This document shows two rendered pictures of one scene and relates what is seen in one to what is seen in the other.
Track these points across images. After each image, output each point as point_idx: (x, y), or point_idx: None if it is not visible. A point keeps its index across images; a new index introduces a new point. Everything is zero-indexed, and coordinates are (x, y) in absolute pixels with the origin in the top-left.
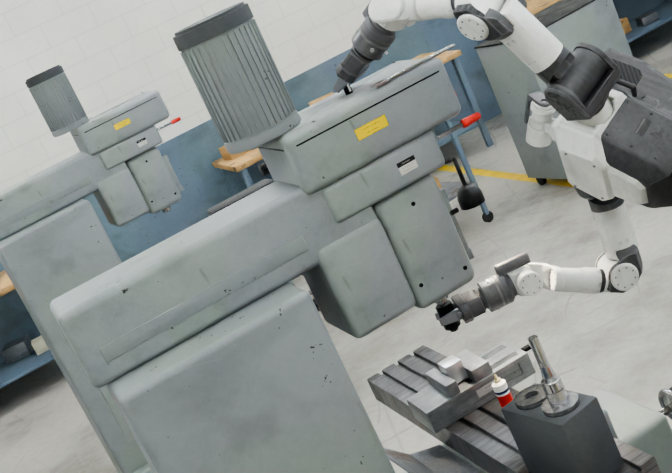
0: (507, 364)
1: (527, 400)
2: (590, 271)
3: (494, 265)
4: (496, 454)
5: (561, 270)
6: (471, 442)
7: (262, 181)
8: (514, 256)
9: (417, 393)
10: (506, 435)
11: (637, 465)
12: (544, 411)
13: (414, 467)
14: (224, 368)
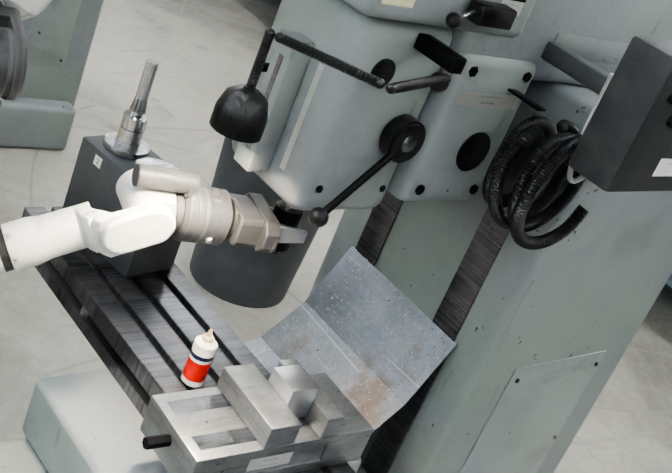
0: (190, 390)
1: (165, 166)
2: (20, 218)
3: (198, 175)
4: (212, 314)
5: (76, 205)
6: (250, 353)
7: (670, 51)
8: (160, 167)
9: (355, 427)
10: (198, 334)
11: (46, 209)
12: (147, 144)
13: (332, 364)
14: None
